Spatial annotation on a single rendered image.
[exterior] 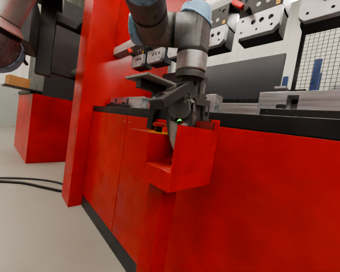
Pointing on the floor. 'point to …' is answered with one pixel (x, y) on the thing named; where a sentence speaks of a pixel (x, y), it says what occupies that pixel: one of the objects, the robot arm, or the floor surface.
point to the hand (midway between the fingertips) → (176, 151)
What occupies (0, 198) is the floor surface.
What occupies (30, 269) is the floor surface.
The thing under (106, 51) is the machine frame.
